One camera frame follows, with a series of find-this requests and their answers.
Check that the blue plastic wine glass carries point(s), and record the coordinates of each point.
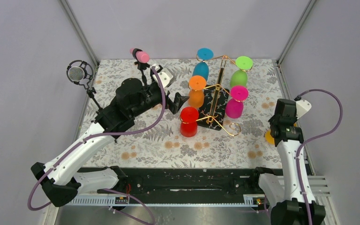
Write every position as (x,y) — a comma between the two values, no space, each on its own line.
(202,68)

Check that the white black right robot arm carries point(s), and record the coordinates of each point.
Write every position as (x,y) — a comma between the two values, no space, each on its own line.
(292,203)

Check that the gold wire wine glass rack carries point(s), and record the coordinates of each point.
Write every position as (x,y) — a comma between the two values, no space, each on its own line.
(216,96)

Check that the green plastic wine glass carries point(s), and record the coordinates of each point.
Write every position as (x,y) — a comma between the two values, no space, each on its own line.
(240,77)

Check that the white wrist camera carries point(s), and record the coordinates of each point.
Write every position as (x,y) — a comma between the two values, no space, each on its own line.
(302,107)
(165,75)

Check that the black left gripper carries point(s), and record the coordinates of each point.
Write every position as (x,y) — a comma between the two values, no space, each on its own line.
(175,106)

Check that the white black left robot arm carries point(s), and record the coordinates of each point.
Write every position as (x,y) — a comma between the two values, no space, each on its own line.
(61,179)

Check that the grey studio microphone on stand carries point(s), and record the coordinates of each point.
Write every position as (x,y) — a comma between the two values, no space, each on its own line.
(81,73)

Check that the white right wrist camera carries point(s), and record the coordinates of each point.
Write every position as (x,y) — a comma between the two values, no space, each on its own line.
(302,107)

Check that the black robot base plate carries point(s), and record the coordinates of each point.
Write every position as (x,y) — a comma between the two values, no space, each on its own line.
(191,186)

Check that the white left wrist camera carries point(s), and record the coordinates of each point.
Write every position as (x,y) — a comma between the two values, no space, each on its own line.
(165,75)

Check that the red plastic wine glass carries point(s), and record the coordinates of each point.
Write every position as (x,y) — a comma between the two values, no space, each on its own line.
(188,117)

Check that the yellow plastic wine glass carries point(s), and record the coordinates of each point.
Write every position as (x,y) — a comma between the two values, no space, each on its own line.
(269,138)

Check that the orange plastic wine glass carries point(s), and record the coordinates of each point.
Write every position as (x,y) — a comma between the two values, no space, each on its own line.
(196,95)

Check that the pink microphone on black stand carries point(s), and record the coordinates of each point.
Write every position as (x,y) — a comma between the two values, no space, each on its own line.
(142,59)

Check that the magenta plastic wine glass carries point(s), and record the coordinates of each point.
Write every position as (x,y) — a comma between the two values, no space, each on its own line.
(235,105)

